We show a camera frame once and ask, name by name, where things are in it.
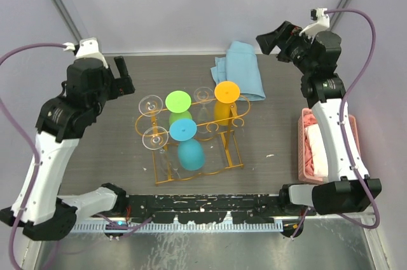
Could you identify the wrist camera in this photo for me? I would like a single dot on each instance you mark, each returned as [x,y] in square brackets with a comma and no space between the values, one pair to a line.
[321,22]
[87,48]

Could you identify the white cloth in basket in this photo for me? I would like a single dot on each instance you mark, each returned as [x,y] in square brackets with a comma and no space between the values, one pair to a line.
[316,163]

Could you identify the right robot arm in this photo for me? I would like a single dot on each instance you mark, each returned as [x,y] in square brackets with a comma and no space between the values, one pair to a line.
[349,188]

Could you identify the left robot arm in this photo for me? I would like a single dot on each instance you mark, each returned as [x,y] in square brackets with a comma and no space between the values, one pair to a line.
[61,124]

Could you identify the blue plastic wine glass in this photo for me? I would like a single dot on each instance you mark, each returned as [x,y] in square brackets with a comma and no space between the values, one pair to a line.
[189,151]

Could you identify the clear flute glass front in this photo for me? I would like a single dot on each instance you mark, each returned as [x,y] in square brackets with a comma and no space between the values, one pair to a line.
[150,105]

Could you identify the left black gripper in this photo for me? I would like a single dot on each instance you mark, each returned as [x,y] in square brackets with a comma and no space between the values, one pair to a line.
[121,86]

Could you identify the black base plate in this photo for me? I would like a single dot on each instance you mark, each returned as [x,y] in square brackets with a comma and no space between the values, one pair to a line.
[205,208]

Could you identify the orange plastic wine glass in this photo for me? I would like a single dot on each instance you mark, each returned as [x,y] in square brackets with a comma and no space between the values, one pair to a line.
[226,94]

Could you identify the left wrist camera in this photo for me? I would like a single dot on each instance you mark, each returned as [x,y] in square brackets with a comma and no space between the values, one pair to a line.
[87,48]

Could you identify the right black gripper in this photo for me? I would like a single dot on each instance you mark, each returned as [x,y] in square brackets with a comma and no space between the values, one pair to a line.
[288,33]

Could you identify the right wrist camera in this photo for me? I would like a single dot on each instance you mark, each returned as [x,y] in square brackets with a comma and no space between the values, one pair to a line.
[321,22]

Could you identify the slotted cable duct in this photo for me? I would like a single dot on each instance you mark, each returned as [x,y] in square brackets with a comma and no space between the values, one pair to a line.
[227,226]

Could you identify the clear flute glass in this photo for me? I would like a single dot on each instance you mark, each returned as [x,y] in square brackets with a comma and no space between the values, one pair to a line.
[155,139]
[204,96]
[150,105]

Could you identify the pink plastic basket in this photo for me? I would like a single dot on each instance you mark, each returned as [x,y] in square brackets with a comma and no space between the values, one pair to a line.
[302,175]

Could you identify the light blue folded cloth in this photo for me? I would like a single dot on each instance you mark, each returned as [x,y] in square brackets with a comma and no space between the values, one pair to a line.
[240,65]

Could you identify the green plastic wine glass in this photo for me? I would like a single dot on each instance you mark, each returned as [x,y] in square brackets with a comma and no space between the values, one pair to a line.
[178,103]

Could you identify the clear flute glass back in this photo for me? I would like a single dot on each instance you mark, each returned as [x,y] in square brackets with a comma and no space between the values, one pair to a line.
[204,96]

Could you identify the gold wire glass rack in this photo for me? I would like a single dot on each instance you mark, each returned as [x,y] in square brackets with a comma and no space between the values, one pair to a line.
[219,143]

